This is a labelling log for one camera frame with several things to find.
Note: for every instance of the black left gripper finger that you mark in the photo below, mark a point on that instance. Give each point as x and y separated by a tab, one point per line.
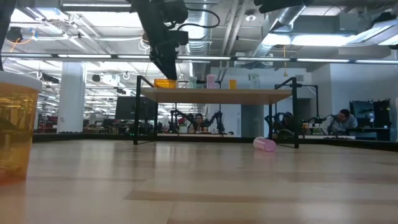
170	68

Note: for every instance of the wide orange pill bottle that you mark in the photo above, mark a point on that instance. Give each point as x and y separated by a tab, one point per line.
164	84
17	124

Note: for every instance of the teal pill bottle white cap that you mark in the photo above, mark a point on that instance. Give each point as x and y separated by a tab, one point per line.
192	82

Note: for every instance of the pink pill bottle white cap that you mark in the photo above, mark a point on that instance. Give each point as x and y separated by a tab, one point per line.
211	81
265	145

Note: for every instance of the small orange pill bottle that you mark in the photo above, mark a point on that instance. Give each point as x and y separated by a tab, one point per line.
232	84

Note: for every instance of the clear pill bottle coloured pills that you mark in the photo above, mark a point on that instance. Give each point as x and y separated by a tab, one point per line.
254	81

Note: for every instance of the wooden shelf black metal legs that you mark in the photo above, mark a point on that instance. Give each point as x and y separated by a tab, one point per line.
186	95

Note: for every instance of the black ceiling-mounted device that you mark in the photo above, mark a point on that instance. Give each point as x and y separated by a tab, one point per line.
146	39
14	34

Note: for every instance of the rectangular ceiling light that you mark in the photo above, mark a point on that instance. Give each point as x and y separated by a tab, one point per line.
311	40

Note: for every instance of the person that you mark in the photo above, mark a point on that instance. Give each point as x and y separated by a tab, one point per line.
199	119
345	121

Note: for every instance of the large black monitor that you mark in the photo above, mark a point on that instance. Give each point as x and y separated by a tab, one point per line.
124	107

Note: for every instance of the black background robot arms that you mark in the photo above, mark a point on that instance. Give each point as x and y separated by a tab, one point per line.
317	119
216	119

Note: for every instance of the yellow hanging tag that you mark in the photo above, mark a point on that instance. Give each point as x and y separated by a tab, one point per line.
285	74

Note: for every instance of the overhead beam with light strips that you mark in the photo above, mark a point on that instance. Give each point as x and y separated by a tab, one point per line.
93	57

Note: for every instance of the white building column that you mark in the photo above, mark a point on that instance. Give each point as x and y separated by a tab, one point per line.
71	99

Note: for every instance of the light wooden desk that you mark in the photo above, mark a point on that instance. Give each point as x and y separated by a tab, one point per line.
329	137

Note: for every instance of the black equipment rack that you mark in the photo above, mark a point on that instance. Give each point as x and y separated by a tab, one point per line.
381	115

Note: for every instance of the silver corrugated ventilation duct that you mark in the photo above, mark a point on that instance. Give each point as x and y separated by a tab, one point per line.
199	46

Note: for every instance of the grey wall vent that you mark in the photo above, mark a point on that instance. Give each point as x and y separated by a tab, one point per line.
300	78

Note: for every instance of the black aluminium table frame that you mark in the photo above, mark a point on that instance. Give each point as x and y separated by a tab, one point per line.
93	137

